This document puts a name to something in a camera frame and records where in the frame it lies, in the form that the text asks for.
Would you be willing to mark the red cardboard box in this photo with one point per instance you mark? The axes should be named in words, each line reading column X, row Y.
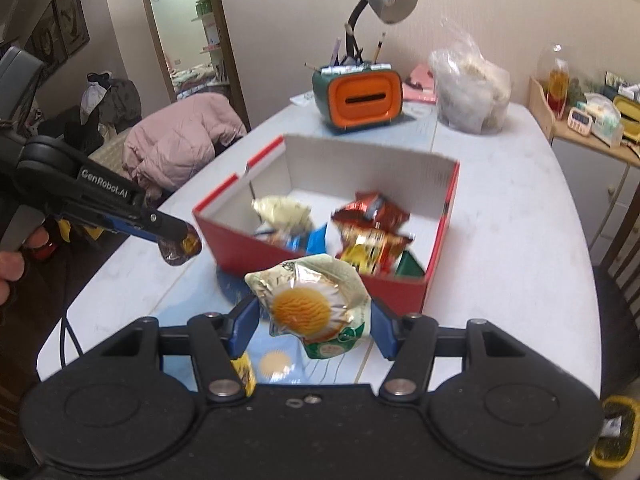
column 225, row 247

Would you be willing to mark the blue snack packet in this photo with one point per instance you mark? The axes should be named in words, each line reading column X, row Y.
column 315, row 240

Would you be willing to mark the person's left hand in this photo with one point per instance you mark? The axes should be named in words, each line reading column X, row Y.
column 10, row 270

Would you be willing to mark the pink padded jacket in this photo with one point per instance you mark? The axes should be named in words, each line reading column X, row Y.
column 180, row 140

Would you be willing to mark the orange green pen holder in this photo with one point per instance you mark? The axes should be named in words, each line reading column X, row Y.
column 362, row 97

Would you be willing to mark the wooden shelf tray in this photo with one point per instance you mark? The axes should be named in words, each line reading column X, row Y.
column 575, row 135

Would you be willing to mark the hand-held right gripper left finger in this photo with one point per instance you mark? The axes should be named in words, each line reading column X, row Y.
column 245, row 322

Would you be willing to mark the framed wall picture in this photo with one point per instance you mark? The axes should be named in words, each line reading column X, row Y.
column 47, row 40
column 72, row 12

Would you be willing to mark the brown foil snack packet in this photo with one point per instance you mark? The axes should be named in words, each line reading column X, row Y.
column 370, row 210

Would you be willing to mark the purple pen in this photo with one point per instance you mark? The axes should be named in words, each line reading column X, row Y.
column 336, row 52

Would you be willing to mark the yellow black object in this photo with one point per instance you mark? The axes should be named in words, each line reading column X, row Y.
column 622, row 405

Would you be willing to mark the clear daisy cookie packet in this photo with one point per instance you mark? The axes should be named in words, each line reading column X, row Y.
column 300, row 307

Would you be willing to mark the white paper sheet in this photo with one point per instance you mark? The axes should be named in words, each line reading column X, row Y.
column 301, row 99

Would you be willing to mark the white green pack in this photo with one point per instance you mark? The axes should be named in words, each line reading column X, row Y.
column 605, row 120

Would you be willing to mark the dark clothes pile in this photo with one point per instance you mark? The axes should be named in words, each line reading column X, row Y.
column 120, row 100

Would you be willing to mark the clear bottle with orange liquid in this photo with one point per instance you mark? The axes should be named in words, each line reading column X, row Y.
column 557, row 82

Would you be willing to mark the wooden door frame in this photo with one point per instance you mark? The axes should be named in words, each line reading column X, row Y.
column 225, row 35

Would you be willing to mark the clear plastic bag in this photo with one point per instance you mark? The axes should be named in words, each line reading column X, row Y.
column 470, row 90

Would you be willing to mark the pink booklet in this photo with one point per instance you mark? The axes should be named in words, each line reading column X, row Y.
column 420, row 80

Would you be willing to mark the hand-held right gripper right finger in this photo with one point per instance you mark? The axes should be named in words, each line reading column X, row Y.
column 382, row 327

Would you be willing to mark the yellow box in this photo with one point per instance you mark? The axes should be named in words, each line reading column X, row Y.
column 630, row 115

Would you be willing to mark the green snack packet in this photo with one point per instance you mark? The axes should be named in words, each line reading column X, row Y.
column 410, row 265

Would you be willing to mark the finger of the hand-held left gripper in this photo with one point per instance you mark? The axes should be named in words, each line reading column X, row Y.
column 160, row 222

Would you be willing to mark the cream snack packet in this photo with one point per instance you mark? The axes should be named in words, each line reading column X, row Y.
column 280, row 210

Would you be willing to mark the orange yellow snack packet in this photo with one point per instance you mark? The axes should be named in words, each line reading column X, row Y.
column 372, row 252

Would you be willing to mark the wooden pencil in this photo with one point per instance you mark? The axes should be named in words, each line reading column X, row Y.
column 381, row 46
column 314, row 66

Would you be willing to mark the white timer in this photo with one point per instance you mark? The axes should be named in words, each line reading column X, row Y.
column 580, row 121

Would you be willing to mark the white cabinet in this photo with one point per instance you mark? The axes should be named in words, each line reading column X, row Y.
column 590, row 195

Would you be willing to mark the dark wooden chair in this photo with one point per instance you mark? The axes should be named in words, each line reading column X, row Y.
column 620, row 310

